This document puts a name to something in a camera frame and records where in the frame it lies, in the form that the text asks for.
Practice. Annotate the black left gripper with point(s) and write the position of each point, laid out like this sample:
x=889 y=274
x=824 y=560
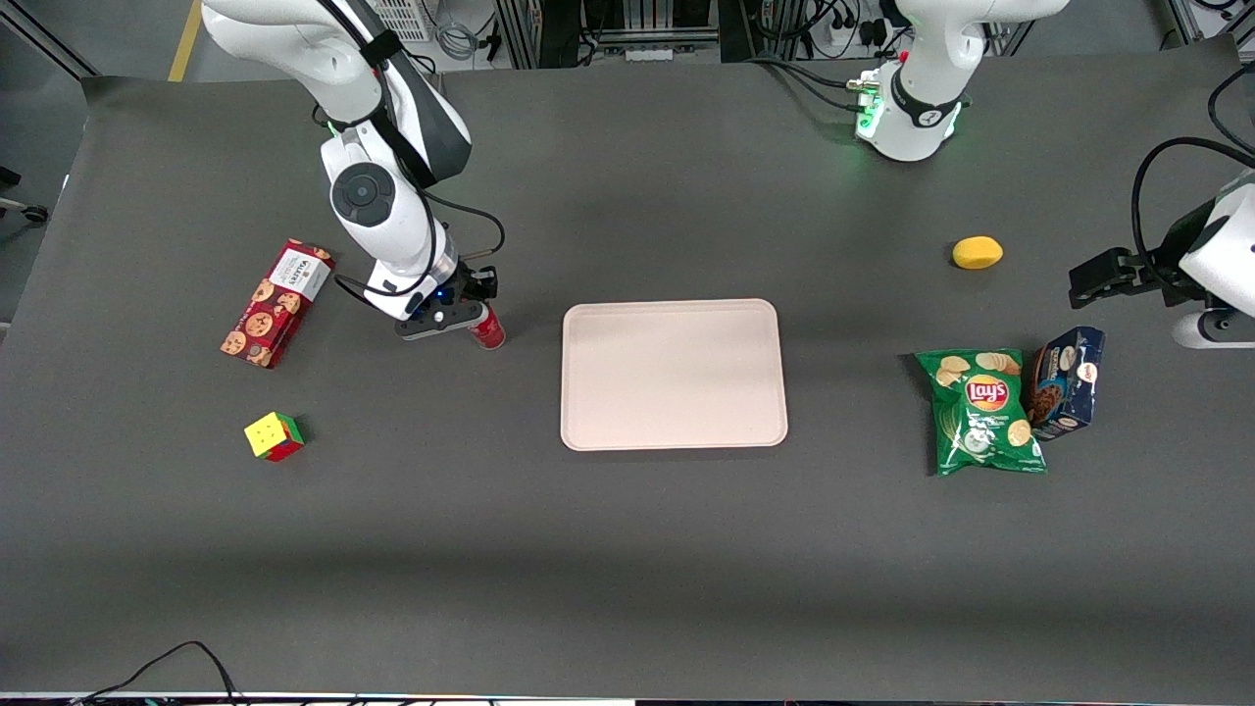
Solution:
x=1145 y=267

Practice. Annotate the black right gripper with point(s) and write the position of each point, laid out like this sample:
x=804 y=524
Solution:
x=479 y=286

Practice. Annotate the red coke bottle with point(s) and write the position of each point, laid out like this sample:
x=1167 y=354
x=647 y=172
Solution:
x=488 y=333

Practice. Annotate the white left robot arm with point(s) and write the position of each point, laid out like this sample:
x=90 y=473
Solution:
x=922 y=98

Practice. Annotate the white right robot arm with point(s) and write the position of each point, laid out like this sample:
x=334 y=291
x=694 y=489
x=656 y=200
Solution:
x=363 y=191

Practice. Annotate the beige plastic tray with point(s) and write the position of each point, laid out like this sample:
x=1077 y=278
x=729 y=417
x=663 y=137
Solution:
x=686 y=382

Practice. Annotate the blue cookie box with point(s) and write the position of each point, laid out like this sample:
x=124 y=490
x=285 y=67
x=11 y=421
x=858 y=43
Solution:
x=1069 y=387

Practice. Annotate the yellow lemon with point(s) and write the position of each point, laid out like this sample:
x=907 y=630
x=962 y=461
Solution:
x=978 y=253

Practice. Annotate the green Lay's chips bag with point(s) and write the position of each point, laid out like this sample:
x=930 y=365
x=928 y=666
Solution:
x=980 y=422

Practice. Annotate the red cookie box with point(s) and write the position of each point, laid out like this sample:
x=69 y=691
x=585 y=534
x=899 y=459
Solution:
x=275 y=304

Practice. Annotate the colourful puzzle cube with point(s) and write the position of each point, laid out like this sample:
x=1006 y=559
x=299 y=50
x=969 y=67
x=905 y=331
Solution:
x=270 y=436

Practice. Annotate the dark grey table mat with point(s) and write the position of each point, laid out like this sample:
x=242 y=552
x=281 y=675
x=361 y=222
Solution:
x=627 y=549

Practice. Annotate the white perforated box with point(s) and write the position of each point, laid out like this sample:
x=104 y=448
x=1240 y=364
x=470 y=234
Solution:
x=407 y=20

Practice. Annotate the small white socket strip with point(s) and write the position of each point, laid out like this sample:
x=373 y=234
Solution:
x=647 y=54

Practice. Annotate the white power strip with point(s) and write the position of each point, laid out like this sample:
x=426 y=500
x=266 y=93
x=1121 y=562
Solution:
x=843 y=37

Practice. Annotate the black chair castor leg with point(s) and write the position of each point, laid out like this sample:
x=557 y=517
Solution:
x=34 y=212

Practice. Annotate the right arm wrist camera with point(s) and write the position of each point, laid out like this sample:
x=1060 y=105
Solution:
x=431 y=323

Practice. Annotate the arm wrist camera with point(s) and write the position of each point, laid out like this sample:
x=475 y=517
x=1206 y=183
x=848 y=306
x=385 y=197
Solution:
x=431 y=323
x=1216 y=330

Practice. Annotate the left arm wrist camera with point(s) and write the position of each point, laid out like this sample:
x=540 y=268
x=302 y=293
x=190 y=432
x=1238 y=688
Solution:
x=1216 y=330

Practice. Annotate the black aluminium frame rack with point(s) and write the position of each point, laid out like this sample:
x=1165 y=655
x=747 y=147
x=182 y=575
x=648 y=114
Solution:
x=520 y=34

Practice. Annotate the silver aluminium frame post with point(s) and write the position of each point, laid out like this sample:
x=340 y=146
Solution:
x=1181 y=20

